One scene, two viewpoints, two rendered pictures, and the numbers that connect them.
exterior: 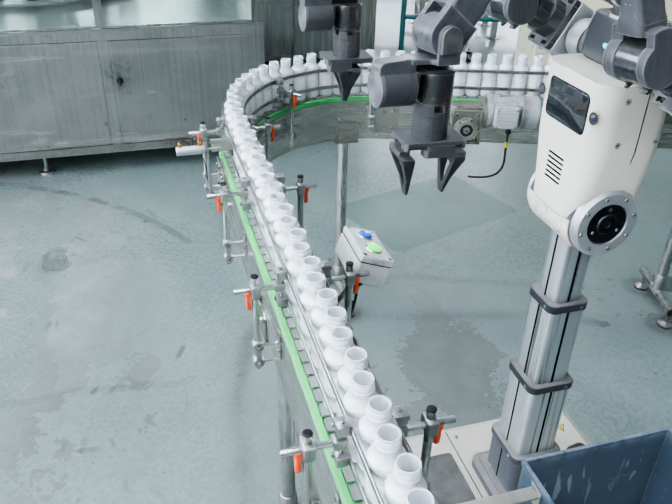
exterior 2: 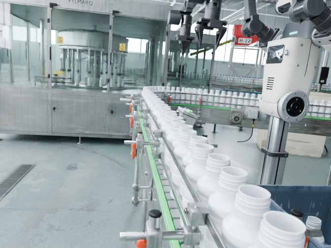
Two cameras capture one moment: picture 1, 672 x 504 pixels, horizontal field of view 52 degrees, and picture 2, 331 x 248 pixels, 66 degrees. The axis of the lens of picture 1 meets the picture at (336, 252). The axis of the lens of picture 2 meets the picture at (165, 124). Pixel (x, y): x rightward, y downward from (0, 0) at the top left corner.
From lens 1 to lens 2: 0.62 m
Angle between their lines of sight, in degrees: 21
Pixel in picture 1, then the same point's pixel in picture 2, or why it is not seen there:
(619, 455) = (308, 197)
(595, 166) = (288, 75)
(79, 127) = (94, 126)
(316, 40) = not seen: hidden behind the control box
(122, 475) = (71, 241)
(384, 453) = (175, 130)
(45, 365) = (54, 198)
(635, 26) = not seen: outside the picture
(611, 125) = (294, 55)
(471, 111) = (238, 111)
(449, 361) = not seen: hidden behind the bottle
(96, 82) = (103, 111)
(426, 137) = (209, 17)
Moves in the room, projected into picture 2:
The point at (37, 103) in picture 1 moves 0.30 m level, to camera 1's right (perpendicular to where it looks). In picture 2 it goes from (81, 116) to (99, 118)
